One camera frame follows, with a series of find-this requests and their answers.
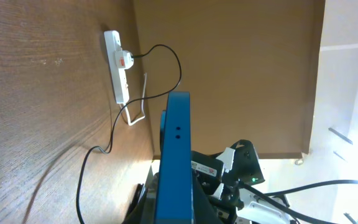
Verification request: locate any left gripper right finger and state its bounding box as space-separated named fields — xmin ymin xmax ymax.
xmin=193 ymin=177 xmax=223 ymax=224

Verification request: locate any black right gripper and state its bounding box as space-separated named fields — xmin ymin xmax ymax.
xmin=191 ymin=139 xmax=265 ymax=198

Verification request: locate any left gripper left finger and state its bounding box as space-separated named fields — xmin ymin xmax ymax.
xmin=122 ymin=166 xmax=158 ymax=224

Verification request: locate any blue Samsung Galaxy smartphone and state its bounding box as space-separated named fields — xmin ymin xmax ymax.
xmin=154 ymin=91 xmax=194 ymax=224

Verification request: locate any black USB charging cable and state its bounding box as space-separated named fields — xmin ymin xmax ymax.
xmin=75 ymin=44 xmax=183 ymax=224

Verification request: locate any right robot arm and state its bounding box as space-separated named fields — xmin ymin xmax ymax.
xmin=191 ymin=139 xmax=298 ymax=223

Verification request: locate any white USB charger plug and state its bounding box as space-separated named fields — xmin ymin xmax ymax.
xmin=114 ymin=50 xmax=134 ymax=70

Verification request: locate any white power strip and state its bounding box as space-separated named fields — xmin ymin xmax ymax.
xmin=104 ymin=30 xmax=129 ymax=104

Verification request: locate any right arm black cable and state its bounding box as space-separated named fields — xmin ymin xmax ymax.
xmin=237 ymin=179 xmax=358 ymax=224

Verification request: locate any white power strip cord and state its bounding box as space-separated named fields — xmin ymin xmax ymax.
xmin=119 ymin=72 xmax=148 ymax=127

